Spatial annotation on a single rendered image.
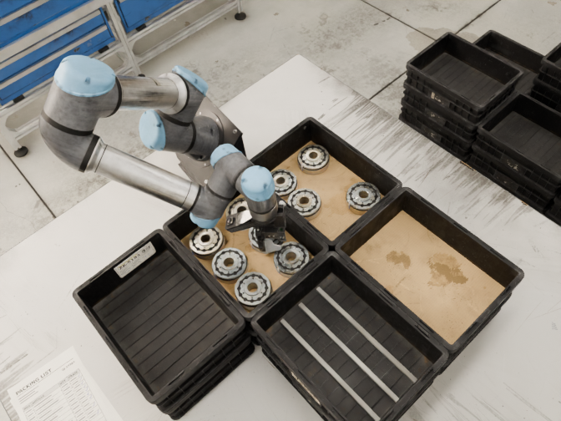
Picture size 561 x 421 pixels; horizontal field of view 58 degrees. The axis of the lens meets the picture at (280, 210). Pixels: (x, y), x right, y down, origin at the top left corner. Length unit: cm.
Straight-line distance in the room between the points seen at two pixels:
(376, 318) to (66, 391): 91
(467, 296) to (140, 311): 91
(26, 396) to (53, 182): 161
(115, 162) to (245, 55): 224
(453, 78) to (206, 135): 127
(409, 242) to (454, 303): 21
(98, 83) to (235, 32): 247
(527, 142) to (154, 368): 179
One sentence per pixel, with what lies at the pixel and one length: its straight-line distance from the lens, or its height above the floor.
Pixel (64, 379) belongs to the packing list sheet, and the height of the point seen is 70.
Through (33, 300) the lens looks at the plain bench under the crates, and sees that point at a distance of 184.
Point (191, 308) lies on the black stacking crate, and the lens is 148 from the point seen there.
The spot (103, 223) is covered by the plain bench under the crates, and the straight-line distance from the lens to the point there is 189.
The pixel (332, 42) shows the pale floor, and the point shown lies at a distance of 345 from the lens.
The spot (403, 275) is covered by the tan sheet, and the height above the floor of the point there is 83.
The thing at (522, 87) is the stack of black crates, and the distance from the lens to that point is 287.
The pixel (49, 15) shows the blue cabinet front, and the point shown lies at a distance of 303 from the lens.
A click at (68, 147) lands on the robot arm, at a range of 125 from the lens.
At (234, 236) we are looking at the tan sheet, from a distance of 156.
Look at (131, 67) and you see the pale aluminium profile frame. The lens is 337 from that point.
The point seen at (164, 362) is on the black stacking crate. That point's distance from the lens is 145.
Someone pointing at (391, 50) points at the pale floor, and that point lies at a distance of 339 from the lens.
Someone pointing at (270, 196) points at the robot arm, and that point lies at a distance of 122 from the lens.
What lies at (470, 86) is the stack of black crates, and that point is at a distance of 248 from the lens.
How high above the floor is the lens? 215
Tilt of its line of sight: 56 degrees down
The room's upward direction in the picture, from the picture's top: 9 degrees counter-clockwise
